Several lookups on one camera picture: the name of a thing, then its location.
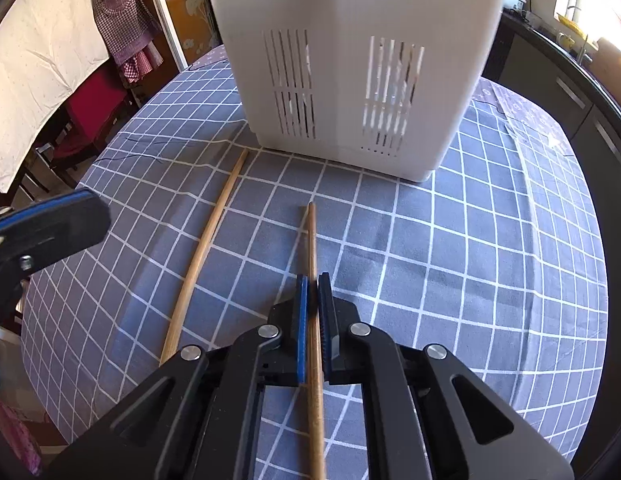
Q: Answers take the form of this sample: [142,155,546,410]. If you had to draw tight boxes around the yellow cloth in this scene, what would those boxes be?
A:
[557,12,587,32]

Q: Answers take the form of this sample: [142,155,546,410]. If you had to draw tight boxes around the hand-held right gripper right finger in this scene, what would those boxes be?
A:
[317,272,576,480]

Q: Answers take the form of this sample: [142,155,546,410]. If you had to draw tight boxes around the metal sink faucet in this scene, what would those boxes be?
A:
[565,5,599,67]

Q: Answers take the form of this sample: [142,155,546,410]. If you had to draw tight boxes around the red chair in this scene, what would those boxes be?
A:
[34,66,137,187]

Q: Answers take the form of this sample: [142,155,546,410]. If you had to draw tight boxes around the white plastic utensil holder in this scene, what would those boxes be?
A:
[200,0,514,184]

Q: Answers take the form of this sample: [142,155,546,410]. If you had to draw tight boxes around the dark brown wooden chopstick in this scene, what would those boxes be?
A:
[305,202,327,480]

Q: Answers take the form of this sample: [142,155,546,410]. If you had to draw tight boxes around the checked apron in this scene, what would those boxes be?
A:
[84,0,164,84]

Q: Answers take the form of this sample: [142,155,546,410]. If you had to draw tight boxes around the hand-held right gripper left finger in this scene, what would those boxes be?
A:
[45,275,310,480]

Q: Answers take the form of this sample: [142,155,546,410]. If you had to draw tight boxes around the light brown wooden chopstick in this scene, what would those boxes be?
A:
[160,148,250,367]

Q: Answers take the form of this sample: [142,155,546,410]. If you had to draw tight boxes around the purple patterned cloth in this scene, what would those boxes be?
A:
[468,77,577,163]

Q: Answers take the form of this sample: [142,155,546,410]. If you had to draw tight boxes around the white hanging cloth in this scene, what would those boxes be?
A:
[0,0,112,194]

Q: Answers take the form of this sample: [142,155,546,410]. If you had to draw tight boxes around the blue checked tablecloth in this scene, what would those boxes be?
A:
[20,42,607,480]

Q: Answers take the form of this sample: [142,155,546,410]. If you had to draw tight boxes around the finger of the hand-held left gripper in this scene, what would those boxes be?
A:
[0,187,112,331]

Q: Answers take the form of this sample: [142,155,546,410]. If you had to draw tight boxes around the person's left forearm pink sleeve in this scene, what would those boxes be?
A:
[0,395,42,477]

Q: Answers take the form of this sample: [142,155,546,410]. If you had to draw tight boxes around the dark green kitchen cabinets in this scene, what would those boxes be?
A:
[483,10,621,361]

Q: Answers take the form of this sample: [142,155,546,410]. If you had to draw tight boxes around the glass door with wooden frame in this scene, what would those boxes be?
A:
[140,0,222,72]

